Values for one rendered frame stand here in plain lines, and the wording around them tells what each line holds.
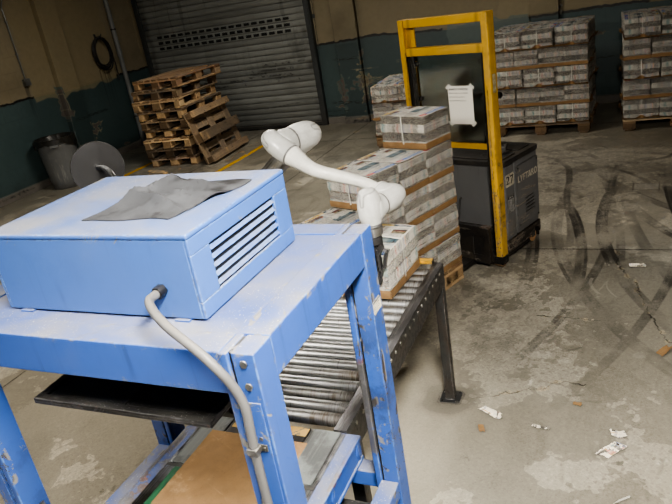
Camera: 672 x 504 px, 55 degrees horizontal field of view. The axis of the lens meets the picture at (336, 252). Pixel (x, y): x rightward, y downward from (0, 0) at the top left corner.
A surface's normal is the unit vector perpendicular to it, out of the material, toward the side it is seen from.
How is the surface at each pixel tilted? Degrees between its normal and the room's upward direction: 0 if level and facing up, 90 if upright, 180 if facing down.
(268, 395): 90
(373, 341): 90
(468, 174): 90
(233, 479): 0
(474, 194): 90
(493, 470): 0
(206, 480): 0
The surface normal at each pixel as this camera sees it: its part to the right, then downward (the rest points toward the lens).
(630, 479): -0.16, -0.91
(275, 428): 0.91, 0.01
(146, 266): -0.37, 0.40
